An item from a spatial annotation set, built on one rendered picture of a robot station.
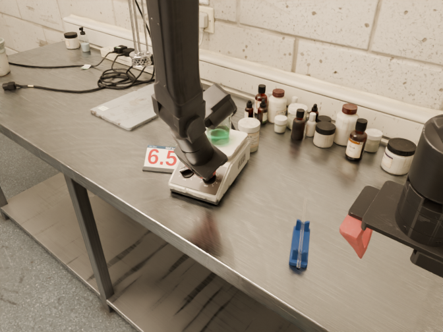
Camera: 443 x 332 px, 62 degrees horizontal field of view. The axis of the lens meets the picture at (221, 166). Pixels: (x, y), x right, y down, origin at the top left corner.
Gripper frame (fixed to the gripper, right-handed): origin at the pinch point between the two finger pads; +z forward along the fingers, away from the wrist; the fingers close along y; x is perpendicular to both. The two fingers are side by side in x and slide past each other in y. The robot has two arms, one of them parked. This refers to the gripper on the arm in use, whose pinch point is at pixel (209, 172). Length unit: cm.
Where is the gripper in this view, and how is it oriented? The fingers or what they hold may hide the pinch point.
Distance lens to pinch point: 83.6
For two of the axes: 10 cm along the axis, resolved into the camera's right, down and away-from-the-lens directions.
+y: -6.9, -5.6, 4.6
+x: -6.9, 6.9, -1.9
